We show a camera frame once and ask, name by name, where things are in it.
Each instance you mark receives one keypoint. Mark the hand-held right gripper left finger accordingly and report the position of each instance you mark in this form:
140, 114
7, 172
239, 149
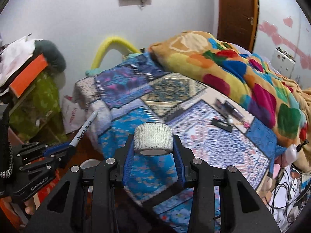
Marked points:
130, 155

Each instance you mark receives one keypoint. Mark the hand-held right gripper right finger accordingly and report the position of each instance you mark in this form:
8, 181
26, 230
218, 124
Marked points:
178, 157

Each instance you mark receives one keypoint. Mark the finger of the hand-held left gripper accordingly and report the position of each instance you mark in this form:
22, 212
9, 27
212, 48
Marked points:
48, 166
54, 149

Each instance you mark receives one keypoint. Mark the white gauze tape roll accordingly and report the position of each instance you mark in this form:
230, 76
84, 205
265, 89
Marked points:
153, 138

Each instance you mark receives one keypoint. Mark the silver marker pen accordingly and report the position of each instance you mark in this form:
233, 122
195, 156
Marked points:
85, 128

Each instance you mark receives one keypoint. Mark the white paper waste bin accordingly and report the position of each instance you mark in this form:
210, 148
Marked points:
90, 163

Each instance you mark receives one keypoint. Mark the person's left hand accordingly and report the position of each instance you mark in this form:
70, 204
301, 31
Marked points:
31, 206

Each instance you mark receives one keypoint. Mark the blue patchwork bedsheet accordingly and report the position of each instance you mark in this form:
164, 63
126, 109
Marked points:
170, 131

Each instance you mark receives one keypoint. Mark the white bag with red print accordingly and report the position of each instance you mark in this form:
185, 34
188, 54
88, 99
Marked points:
71, 116

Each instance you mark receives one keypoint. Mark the green patterned cloth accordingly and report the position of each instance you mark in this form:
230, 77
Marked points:
41, 102

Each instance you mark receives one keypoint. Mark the flat black plastic piece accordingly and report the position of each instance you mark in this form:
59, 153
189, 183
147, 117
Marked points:
222, 123

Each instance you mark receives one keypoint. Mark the orange box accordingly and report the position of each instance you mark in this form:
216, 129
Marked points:
29, 75

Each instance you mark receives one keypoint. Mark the colourful heart blanket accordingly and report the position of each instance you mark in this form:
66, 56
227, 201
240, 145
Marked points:
230, 77

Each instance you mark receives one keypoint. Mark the dark grey cushion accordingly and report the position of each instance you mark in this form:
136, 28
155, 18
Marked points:
52, 53

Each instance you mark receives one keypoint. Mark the white cloth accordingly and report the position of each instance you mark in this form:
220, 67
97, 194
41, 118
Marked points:
15, 54

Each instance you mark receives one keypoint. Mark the yellow foam tube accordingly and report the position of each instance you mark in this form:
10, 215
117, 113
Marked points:
109, 49

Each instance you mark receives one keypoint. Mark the white pump bottle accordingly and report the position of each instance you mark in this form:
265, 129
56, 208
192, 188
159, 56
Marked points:
295, 150

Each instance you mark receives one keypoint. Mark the brown wooden door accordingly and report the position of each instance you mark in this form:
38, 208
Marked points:
237, 12

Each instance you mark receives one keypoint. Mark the wardrobe with heart stickers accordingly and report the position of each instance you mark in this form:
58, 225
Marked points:
283, 26

